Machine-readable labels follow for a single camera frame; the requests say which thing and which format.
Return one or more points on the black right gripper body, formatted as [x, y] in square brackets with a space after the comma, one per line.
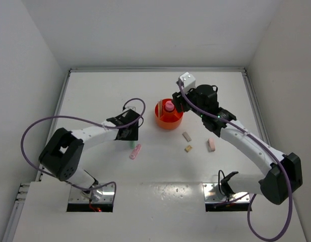
[190, 96]

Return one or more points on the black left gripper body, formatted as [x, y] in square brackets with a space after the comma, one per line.
[132, 135]

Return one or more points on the pink capped clear tube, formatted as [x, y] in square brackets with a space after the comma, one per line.
[169, 106]

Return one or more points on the orange highlighter pen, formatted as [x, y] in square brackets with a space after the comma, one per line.
[162, 108]

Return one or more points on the green correction tape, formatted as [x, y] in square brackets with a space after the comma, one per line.
[132, 144]

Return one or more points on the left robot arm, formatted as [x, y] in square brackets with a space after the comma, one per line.
[62, 154]

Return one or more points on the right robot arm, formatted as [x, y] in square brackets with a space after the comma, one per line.
[282, 174]

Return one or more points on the orange round desk organizer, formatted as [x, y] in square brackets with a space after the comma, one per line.
[169, 120]

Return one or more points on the pink correction tape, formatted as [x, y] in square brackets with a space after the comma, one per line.
[135, 152]

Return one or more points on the grey eraser block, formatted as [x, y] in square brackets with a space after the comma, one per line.
[186, 136]

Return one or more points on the pale pink eraser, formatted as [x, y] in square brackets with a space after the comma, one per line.
[211, 145]

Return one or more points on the small yellow eraser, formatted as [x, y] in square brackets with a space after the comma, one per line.
[188, 148]

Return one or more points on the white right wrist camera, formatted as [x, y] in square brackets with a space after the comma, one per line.
[188, 81]

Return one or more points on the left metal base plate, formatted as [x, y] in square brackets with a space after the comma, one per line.
[103, 195]

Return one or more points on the metal base plate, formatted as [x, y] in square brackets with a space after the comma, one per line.
[213, 196]
[103, 195]

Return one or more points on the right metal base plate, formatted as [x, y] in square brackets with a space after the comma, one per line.
[213, 196]

